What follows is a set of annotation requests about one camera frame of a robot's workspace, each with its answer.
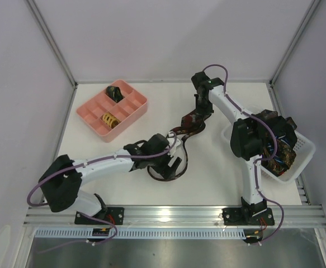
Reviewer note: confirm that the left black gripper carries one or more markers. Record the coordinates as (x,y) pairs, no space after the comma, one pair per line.
(169,168)

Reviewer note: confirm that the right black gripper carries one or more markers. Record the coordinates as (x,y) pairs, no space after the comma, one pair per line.
(202,105)

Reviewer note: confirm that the dark red patterned tie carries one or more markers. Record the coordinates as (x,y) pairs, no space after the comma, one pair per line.
(191,125)

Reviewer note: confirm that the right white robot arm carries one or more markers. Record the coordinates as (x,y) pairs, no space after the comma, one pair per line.
(246,142)

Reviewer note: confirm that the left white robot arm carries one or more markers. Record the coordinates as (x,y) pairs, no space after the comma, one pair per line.
(62,182)

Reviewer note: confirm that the pile of dark ties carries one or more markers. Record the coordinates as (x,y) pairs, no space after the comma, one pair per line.
(284,130)

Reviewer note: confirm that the rolled yellow patterned tie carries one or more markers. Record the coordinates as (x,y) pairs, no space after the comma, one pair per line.
(110,120)

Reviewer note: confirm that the rolled black yellow tie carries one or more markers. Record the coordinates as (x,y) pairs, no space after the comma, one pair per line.
(114,93)

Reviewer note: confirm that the white plastic basket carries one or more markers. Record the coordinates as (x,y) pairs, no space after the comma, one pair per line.
(304,149)

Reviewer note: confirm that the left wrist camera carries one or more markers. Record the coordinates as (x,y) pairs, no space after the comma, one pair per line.
(174,143)

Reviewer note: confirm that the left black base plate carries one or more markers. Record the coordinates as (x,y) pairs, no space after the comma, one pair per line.
(114,215)

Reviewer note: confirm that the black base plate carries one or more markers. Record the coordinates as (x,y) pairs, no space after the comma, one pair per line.
(239,216)
(114,215)

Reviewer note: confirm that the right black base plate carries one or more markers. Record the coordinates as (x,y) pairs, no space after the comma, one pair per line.
(239,216)

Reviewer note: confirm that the white slotted cable duct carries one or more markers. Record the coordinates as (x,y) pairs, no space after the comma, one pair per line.
(143,233)

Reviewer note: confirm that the aluminium front rail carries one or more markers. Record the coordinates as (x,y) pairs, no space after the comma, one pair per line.
(180,216)

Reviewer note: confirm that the right aluminium frame post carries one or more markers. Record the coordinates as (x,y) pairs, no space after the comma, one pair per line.
(303,25)

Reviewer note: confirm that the aluminium frame post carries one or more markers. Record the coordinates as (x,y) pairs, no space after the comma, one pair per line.
(303,25)
(50,39)

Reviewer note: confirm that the left aluminium frame post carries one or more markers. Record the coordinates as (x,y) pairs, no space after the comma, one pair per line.
(50,39)

